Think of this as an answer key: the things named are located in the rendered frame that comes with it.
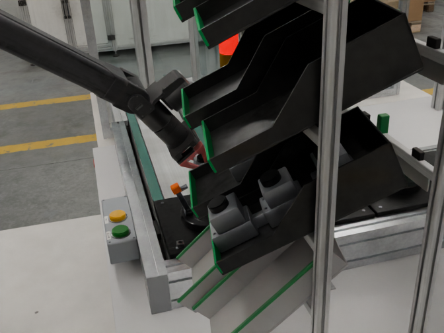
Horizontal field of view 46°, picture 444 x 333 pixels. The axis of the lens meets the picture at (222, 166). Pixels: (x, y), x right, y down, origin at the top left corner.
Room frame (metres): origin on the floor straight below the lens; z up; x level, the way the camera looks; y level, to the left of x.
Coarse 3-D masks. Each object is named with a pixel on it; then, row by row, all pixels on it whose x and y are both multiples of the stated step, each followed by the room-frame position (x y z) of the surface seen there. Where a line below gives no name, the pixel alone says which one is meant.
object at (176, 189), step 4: (172, 184) 1.05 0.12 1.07; (176, 184) 1.04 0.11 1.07; (184, 184) 1.06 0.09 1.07; (172, 188) 1.04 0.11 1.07; (176, 188) 1.04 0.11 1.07; (180, 188) 1.04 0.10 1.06; (184, 188) 1.04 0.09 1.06; (176, 192) 1.04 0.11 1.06; (180, 192) 1.04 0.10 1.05; (180, 196) 1.04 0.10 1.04; (180, 200) 1.04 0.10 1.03; (184, 200) 1.04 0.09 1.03; (184, 204) 1.04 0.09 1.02; (184, 208) 1.04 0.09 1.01; (188, 208) 1.04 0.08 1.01
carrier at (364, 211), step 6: (360, 210) 1.05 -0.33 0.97; (366, 210) 1.05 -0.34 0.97; (348, 216) 1.03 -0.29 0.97; (354, 216) 1.03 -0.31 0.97; (360, 216) 1.03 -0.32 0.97; (366, 216) 1.03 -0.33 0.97; (372, 216) 1.04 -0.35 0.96; (336, 222) 1.01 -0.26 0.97; (342, 222) 1.02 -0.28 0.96; (348, 222) 1.02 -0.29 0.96
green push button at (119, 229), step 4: (116, 228) 1.03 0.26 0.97; (120, 228) 1.03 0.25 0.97; (124, 228) 1.03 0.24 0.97; (128, 228) 1.03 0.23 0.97; (112, 232) 1.02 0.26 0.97; (116, 232) 1.01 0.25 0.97; (120, 232) 1.01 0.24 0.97; (124, 232) 1.01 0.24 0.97; (128, 232) 1.02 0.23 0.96; (116, 236) 1.01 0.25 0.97; (120, 236) 1.01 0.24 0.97; (124, 236) 1.01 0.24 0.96
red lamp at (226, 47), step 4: (236, 36) 1.26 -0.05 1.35; (228, 40) 1.25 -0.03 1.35; (232, 40) 1.25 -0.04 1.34; (236, 40) 1.26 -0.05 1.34; (220, 44) 1.26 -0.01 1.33; (224, 44) 1.25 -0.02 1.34; (228, 44) 1.25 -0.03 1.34; (232, 44) 1.25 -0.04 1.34; (236, 44) 1.26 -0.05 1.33; (220, 48) 1.26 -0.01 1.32; (224, 48) 1.25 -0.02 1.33; (228, 48) 1.25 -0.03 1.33; (232, 48) 1.25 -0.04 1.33; (220, 52) 1.27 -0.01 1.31; (224, 52) 1.25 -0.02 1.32; (228, 52) 1.25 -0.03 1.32; (232, 52) 1.25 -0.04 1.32
